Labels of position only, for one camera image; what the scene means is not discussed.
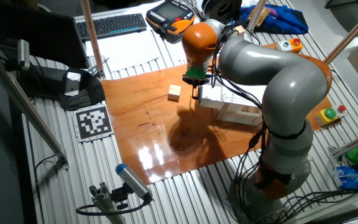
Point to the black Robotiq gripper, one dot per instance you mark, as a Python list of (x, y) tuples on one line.
[(196, 81)]

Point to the light wooden cube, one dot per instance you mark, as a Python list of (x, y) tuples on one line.
[(240, 30), (174, 93)]

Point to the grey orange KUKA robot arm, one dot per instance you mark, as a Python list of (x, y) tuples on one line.
[(294, 87)]

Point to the glossy orange wooden board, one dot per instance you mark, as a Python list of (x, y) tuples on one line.
[(154, 130)]

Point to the white printed paper sheet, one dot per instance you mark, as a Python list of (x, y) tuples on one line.
[(126, 53)]

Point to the black orange teach pendant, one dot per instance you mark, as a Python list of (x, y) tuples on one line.
[(169, 14)]

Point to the black round spool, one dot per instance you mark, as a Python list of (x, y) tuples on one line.
[(222, 9)]

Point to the grey green-button box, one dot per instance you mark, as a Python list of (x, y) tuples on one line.
[(283, 45)]

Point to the black white fiducial marker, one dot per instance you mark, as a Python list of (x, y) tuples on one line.
[(93, 123)]

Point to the black computer keyboard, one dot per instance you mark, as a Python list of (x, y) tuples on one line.
[(110, 25)]

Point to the black fabric bag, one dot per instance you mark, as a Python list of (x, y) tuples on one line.
[(85, 93)]

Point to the orange red-button box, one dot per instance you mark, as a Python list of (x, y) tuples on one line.
[(297, 46)]

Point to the blue cloth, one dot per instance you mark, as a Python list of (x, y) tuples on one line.
[(284, 21)]

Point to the shiny grey rectangular device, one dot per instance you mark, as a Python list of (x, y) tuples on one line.
[(72, 83)]

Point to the yellow green-button box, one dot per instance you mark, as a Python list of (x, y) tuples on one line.
[(325, 117)]

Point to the small grey red-button box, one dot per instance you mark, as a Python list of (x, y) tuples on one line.
[(341, 109)]

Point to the black computer monitor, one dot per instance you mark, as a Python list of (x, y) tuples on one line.
[(42, 37)]

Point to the blue plastic bag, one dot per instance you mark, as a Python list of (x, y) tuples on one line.
[(350, 179)]

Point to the dark metal bar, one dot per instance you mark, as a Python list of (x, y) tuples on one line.
[(346, 214)]

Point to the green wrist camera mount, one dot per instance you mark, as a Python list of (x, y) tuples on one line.
[(195, 72)]

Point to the white plastic drawer cabinet frame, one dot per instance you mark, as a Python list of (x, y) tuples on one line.
[(222, 113)]

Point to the aluminium frame post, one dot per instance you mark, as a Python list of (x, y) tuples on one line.
[(351, 32), (92, 40), (258, 11)]

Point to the brass bracket plate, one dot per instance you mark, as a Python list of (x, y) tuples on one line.
[(266, 13)]

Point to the silver camera with blue end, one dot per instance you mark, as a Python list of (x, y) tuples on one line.
[(132, 182)]

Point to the small grey switch box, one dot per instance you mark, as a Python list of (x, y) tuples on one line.
[(309, 158)]

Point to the short aluminium profile mount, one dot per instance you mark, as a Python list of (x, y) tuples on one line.
[(104, 202)]

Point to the aluminium frame bar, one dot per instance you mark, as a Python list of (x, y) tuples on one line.
[(26, 108), (353, 143)]

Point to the silver depth camera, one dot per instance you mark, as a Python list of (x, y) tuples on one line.
[(23, 53)]

